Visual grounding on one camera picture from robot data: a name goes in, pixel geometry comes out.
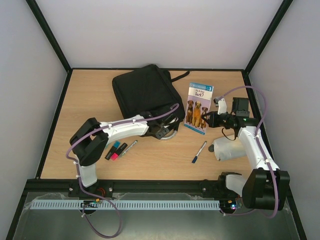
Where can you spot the black marker pen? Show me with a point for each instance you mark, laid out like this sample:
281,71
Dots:
119,150

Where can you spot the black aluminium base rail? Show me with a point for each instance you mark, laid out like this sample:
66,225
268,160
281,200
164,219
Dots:
205,188

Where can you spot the dog picture book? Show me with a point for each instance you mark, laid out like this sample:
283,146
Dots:
198,104

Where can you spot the grey white pen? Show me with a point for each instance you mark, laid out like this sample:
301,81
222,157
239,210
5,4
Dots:
128,148

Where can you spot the light blue slotted cable duct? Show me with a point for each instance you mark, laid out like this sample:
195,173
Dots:
59,204

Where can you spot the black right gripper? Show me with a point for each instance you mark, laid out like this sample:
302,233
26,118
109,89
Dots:
213,119

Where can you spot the black student backpack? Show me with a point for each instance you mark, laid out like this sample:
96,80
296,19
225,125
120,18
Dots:
148,89

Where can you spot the pink highlighter marker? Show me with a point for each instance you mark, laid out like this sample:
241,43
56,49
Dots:
114,157

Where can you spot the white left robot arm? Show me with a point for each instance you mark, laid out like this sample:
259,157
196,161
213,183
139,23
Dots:
89,142

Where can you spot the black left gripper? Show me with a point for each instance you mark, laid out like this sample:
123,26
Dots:
160,134

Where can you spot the blue highlighter marker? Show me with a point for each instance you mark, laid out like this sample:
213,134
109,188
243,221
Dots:
114,147

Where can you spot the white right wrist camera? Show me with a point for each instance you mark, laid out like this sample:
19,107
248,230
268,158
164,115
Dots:
221,104

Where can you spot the blue capped white pen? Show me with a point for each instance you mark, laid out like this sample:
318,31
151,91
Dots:
198,153

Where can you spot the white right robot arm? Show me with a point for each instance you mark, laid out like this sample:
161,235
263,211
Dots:
267,185

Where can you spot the grey-green notebook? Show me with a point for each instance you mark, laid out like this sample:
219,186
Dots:
169,135

